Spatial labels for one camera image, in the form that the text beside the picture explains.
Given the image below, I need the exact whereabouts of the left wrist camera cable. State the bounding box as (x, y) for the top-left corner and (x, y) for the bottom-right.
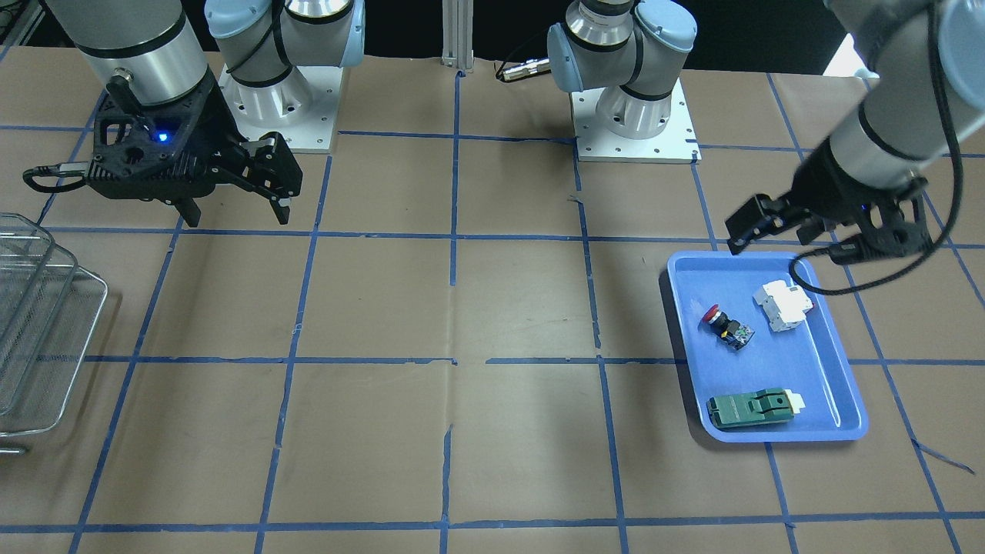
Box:
(800, 0), (964, 296)

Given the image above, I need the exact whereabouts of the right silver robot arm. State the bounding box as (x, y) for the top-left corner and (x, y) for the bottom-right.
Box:
(22, 1), (366, 227)

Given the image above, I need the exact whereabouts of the green terminal block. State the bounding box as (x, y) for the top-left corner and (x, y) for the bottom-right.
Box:
(705, 387), (806, 430)

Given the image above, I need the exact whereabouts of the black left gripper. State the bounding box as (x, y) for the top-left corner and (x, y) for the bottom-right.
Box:
(725, 141), (932, 259)

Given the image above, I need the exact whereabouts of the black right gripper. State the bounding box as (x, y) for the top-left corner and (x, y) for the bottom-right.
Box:
(85, 72), (303, 228)

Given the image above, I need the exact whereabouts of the red emergency push button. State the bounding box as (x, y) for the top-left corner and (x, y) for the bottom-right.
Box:
(701, 304), (756, 352)

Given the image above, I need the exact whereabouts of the silver wire mesh shelf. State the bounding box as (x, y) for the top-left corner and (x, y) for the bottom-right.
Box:
(1, 212), (108, 457)

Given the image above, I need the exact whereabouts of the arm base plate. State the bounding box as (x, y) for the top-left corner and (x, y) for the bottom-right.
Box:
(219, 66), (348, 154)
(569, 80), (703, 164)

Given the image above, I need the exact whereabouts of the aluminium frame post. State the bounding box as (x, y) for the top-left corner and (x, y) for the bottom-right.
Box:
(440, 0), (474, 73)

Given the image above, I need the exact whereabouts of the blue plastic tray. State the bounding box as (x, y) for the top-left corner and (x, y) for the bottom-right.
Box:
(667, 250), (870, 444)

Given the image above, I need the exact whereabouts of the white circuit breaker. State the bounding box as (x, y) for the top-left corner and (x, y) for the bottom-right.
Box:
(753, 280), (815, 332)

